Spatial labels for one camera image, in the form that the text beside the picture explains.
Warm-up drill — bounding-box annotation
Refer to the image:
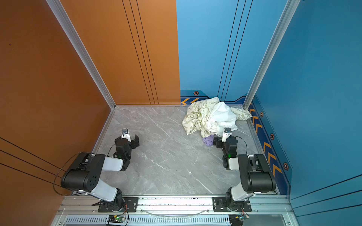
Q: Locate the black mounting plate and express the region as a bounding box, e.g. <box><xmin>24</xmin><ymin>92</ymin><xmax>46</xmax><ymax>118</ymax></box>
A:
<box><xmin>98</xmin><ymin>197</ymin><xmax>139</xmax><ymax>213</ymax></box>
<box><xmin>212</xmin><ymin>196</ymin><xmax>252</xmax><ymax>212</ymax></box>

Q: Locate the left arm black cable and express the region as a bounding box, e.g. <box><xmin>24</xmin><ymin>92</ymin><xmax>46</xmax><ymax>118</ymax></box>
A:
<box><xmin>52</xmin><ymin>143</ymin><xmax>117</xmax><ymax>197</ymax></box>

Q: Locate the right small circuit board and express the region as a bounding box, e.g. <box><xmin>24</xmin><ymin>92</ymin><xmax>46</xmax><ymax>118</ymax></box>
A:
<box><xmin>235</xmin><ymin>212</ymin><xmax>250</xmax><ymax>222</ymax></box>

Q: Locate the purple t-shirt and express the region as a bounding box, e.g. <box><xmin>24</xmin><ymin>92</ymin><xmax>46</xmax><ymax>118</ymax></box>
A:
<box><xmin>202</xmin><ymin>135</ymin><xmax>214</xmax><ymax>147</ymax></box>

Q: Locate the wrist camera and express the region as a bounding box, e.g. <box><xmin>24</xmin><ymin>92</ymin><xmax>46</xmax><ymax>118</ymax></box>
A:
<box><xmin>121</xmin><ymin>128</ymin><xmax>131</xmax><ymax>142</ymax></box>
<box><xmin>222</xmin><ymin>127</ymin><xmax>232</xmax><ymax>142</ymax></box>

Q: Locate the right aluminium corner post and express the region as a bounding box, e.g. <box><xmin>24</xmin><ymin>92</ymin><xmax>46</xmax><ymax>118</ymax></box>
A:
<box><xmin>243</xmin><ymin>0</ymin><xmax>301</xmax><ymax>110</ymax></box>

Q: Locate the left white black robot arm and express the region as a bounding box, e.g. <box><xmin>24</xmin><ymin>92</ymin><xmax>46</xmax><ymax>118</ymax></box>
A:
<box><xmin>61</xmin><ymin>134</ymin><xmax>140</xmax><ymax>212</ymax></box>

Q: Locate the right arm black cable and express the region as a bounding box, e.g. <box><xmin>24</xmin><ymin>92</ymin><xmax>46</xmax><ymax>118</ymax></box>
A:
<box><xmin>233</xmin><ymin>135</ymin><xmax>249</xmax><ymax>155</ymax></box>

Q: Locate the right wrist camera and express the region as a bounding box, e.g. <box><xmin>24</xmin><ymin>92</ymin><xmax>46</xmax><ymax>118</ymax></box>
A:
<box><xmin>222</xmin><ymin>127</ymin><xmax>232</xmax><ymax>142</ymax></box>

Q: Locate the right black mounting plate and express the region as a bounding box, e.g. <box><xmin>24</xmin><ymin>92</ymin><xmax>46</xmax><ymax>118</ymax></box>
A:
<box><xmin>212</xmin><ymin>196</ymin><xmax>252</xmax><ymax>212</ymax></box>

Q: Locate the left green circuit board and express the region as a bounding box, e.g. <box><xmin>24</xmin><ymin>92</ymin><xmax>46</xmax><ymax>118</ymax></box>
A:
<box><xmin>106</xmin><ymin>215</ymin><xmax>127</xmax><ymax>226</ymax></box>

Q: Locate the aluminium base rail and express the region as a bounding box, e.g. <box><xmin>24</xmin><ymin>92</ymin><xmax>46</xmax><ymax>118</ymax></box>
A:
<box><xmin>52</xmin><ymin>195</ymin><xmax>298</xmax><ymax>226</ymax></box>

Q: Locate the left aluminium corner post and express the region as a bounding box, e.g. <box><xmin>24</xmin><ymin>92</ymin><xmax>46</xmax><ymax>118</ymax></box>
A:
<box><xmin>46</xmin><ymin>0</ymin><xmax>117</xmax><ymax>110</ymax></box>

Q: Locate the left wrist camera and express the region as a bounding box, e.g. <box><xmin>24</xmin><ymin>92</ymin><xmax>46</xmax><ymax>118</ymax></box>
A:
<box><xmin>121</xmin><ymin>128</ymin><xmax>131</xmax><ymax>142</ymax></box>

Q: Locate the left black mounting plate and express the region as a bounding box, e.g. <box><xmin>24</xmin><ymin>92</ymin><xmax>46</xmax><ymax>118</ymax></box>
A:
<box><xmin>98</xmin><ymin>197</ymin><xmax>139</xmax><ymax>213</ymax></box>

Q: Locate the green patterned cream cloth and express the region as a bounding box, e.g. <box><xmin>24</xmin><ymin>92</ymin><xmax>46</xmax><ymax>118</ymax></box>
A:
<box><xmin>182</xmin><ymin>97</ymin><xmax>252</xmax><ymax>138</ymax></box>

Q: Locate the aluminium corner post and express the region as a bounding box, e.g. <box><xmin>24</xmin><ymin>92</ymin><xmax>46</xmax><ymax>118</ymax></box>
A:
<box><xmin>243</xmin><ymin>0</ymin><xmax>301</xmax><ymax>110</ymax></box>
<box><xmin>46</xmin><ymin>0</ymin><xmax>117</xmax><ymax>110</ymax></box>

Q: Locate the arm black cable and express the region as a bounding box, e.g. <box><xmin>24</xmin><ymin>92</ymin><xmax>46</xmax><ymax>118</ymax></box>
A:
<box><xmin>233</xmin><ymin>135</ymin><xmax>249</xmax><ymax>155</ymax></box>
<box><xmin>52</xmin><ymin>143</ymin><xmax>117</xmax><ymax>197</ymax></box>

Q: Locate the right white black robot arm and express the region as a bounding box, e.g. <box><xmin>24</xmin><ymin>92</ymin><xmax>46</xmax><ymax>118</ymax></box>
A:
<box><xmin>213</xmin><ymin>136</ymin><xmax>277</xmax><ymax>212</ymax></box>

